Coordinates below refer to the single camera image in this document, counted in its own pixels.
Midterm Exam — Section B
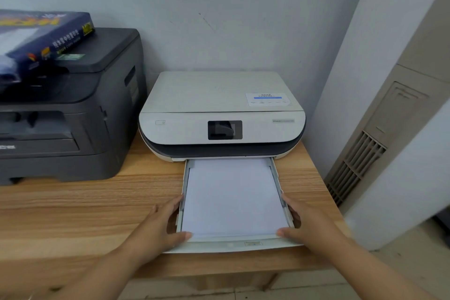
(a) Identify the white printer paper tray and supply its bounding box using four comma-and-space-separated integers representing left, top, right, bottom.
165, 157, 305, 254

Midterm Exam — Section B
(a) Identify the person's left hand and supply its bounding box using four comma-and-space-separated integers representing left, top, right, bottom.
129, 194, 193, 269

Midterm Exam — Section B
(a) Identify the stack of white paper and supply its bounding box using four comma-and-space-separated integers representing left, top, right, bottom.
181, 159, 290, 239

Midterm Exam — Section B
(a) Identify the person's right hand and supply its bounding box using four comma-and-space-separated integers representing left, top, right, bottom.
276, 194, 341, 259

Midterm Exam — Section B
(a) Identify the blue paper ream package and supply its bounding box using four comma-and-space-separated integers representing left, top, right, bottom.
0, 9, 96, 83

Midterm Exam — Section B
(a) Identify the person's right forearm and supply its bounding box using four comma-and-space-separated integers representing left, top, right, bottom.
325, 236, 440, 300

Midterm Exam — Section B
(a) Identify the white inkjet printer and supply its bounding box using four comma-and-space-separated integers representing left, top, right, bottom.
138, 71, 307, 163

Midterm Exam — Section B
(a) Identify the person's left forearm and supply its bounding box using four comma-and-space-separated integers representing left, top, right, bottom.
41, 240, 149, 300

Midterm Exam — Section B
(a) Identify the white and blue label sticker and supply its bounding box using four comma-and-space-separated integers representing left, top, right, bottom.
245, 92, 293, 107

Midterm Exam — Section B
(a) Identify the beige standing air conditioner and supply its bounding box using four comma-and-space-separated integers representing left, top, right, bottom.
323, 0, 450, 214

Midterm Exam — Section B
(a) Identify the black laser printer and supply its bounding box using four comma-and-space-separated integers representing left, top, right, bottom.
0, 27, 148, 186

